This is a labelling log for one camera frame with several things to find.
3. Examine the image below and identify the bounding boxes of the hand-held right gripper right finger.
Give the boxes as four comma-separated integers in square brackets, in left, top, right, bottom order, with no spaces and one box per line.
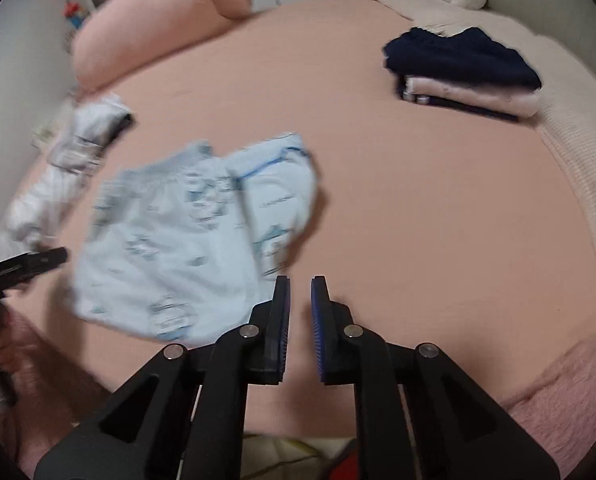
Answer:
[310,275,561,480]

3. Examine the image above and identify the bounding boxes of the grey-green padded headboard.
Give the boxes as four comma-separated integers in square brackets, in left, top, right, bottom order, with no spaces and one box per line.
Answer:
[478,0,596,86]

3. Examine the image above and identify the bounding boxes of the red and black slipper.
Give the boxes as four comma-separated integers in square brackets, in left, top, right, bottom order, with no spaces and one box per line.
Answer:
[328,440,359,480]

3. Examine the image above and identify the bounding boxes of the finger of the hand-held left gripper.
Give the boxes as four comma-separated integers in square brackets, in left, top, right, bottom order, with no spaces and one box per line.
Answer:
[8,246,68,281]

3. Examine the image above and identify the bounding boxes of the folded dark garment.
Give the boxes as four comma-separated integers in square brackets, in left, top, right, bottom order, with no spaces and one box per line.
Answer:
[400,90,521,123]

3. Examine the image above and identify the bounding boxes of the light blue printed pants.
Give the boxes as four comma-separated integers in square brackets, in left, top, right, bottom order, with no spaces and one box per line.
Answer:
[70,132,323,346]

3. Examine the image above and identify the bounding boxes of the person's left hand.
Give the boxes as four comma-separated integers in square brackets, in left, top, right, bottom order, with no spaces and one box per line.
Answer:
[0,335,16,373]

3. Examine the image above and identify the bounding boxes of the folded navy garment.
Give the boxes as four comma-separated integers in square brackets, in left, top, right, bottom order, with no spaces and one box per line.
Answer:
[383,26,543,92]

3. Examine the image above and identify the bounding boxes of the round bed with pink sheet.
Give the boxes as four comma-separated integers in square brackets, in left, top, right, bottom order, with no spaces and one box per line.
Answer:
[0,0,596,436]

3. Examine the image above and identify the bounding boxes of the pink fuzzy robe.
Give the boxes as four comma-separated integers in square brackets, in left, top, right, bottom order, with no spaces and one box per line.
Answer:
[0,305,596,480]

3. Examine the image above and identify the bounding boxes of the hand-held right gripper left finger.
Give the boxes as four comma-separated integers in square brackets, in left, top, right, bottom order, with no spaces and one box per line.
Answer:
[34,275,291,480]

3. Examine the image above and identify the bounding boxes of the white garment with dark trim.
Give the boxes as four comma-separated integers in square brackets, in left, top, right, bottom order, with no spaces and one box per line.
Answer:
[5,92,134,246]

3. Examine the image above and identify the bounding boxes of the beige waffle blanket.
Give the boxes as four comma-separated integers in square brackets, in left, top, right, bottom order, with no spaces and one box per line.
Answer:
[373,0,596,318]

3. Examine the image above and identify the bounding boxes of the folded pink garment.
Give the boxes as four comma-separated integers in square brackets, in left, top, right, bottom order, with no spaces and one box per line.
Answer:
[403,76,541,120]

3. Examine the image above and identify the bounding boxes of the rolled pink duvet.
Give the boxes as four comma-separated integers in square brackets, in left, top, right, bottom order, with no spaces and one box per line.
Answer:
[72,0,253,93]

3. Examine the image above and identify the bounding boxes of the red and blue toy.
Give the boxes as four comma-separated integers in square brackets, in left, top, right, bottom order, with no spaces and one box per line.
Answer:
[64,0,86,28]

